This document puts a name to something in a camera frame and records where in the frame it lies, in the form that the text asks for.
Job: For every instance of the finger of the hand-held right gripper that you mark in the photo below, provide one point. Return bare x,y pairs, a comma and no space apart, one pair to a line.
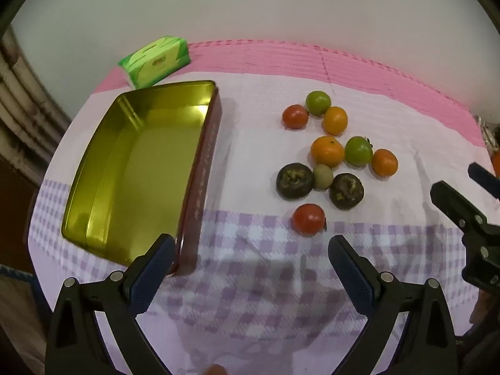
449,199
486,177

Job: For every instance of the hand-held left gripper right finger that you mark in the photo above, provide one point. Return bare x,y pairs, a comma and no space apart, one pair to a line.
357,281

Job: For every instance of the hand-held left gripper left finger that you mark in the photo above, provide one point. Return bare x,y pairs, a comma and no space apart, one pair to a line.
155,275

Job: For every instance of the orange mandarin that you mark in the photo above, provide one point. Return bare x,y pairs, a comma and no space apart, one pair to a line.
384,162
334,120
327,150

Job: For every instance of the red tomato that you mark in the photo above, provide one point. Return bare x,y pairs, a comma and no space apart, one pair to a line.
308,219
295,116

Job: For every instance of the green tomato with calyx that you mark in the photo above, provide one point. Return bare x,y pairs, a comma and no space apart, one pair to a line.
358,150

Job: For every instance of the gold metal tin box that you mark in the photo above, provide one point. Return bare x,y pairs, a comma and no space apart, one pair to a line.
136,172

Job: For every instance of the dark brown wrinkled fruit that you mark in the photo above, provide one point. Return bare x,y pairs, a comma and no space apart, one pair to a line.
346,190
295,181

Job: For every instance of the orange round object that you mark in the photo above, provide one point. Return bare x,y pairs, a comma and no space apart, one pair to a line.
496,162

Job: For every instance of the shiny clutter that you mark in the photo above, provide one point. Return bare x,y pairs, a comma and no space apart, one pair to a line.
486,132

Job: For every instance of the pink and purple checked tablecloth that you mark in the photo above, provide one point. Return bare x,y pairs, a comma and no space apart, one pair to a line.
254,289

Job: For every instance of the green-brown kiwi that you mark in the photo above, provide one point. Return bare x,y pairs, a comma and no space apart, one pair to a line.
323,177

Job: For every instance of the smooth green tomato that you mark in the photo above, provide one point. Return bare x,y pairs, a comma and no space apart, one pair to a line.
318,102

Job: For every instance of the brown wooden furniture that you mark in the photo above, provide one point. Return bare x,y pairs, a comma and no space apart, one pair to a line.
23,117

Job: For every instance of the green tissue pack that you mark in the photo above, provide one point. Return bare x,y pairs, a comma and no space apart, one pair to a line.
156,60

